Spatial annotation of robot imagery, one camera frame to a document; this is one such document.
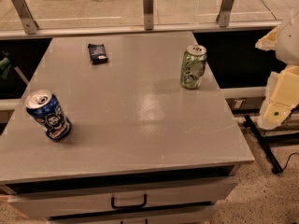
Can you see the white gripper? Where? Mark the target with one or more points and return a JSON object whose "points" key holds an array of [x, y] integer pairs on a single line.
{"points": [[289, 42]]}

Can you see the blue pepsi can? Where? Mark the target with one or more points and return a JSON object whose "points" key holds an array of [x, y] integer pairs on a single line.
{"points": [[44, 107]]}

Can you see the green soda can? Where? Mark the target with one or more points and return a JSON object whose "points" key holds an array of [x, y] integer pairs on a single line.
{"points": [[193, 67]]}

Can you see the dark blue rxbar wrapper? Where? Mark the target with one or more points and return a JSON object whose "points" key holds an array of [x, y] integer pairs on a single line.
{"points": [[97, 53]]}

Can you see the black metal floor stand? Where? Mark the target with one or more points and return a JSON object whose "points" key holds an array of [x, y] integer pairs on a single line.
{"points": [[265, 142]]}

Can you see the grey lower drawer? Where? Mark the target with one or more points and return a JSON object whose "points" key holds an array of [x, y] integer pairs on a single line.
{"points": [[199, 211]]}

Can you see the grey drawer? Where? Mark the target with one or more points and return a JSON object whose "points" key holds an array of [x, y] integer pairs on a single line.
{"points": [[199, 211], [86, 201]]}

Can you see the green object at left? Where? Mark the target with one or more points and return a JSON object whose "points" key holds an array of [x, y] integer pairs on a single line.
{"points": [[5, 66]]}

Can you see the grey top drawer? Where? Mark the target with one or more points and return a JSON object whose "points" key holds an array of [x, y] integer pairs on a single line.
{"points": [[86, 201]]}

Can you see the right metal railing bracket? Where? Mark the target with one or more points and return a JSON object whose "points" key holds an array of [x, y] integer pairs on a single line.
{"points": [[223, 17]]}

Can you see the black drawer handle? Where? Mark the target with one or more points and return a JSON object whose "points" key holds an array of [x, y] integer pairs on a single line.
{"points": [[139, 201]]}

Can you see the left metal railing bracket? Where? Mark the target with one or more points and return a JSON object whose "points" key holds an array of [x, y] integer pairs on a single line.
{"points": [[29, 25]]}

